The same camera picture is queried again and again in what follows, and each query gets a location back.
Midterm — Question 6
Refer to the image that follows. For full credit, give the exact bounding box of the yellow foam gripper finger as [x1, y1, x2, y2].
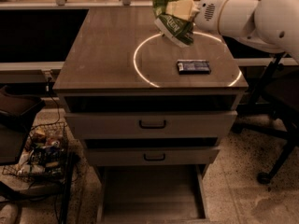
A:
[165, 0, 199, 21]

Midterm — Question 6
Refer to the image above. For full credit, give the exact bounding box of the green jalapeno chip bag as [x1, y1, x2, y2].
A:
[152, 0, 193, 48]

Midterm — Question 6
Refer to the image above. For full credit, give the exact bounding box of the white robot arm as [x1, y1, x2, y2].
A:
[166, 0, 299, 62]

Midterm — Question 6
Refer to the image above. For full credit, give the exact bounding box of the grey drawer cabinet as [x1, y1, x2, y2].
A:
[52, 6, 249, 224]

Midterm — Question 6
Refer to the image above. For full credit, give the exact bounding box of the top grey drawer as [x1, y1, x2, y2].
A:
[65, 111, 236, 139]

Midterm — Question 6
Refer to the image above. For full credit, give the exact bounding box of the grey drawer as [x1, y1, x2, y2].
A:
[85, 147, 220, 166]
[65, 111, 236, 139]

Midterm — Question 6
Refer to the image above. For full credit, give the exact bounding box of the middle grey drawer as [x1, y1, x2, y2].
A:
[85, 147, 220, 166]

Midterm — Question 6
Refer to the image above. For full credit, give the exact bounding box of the open bottom drawer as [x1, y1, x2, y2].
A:
[96, 165, 208, 224]

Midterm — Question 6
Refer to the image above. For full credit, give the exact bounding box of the dark blue snack bar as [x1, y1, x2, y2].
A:
[177, 60, 211, 75]

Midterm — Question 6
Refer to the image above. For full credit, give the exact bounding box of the black office chair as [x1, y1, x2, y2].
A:
[232, 53, 299, 185]

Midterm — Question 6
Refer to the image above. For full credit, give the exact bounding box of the dark brown bin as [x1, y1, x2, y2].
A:
[0, 86, 45, 165]

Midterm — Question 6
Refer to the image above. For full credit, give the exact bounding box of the black top drawer handle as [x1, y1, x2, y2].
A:
[138, 120, 167, 130]

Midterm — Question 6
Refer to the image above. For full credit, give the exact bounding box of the black drawer handle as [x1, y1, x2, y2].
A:
[143, 153, 166, 161]
[138, 120, 167, 130]

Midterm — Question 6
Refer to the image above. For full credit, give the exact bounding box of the black middle drawer handle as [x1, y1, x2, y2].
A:
[143, 153, 166, 161]

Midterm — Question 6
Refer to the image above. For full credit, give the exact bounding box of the black power cable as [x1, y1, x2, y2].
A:
[46, 77, 62, 126]

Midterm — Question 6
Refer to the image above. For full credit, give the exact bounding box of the wire basket of snacks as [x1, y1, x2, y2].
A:
[2, 122, 68, 182]

